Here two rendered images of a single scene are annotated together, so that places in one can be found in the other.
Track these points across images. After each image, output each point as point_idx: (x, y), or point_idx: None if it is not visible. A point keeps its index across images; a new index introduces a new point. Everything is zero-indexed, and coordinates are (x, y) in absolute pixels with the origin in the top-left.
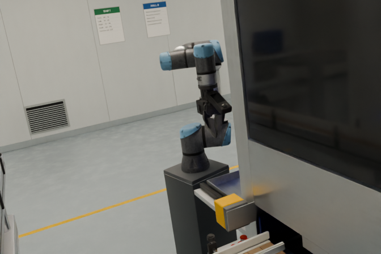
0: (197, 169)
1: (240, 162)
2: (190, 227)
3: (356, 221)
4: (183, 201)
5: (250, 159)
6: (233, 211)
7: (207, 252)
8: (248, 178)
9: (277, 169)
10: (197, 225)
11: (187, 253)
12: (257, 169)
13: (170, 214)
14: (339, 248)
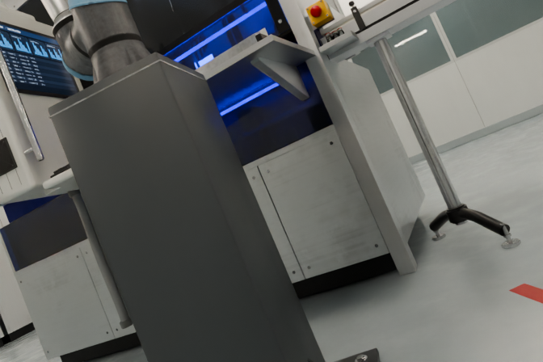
0: None
1: None
2: (241, 180)
3: None
4: (212, 124)
5: None
6: None
7: (350, 30)
8: (299, 0)
9: None
10: (242, 167)
11: (267, 267)
12: None
13: (212, 183)
14: (327, 25)
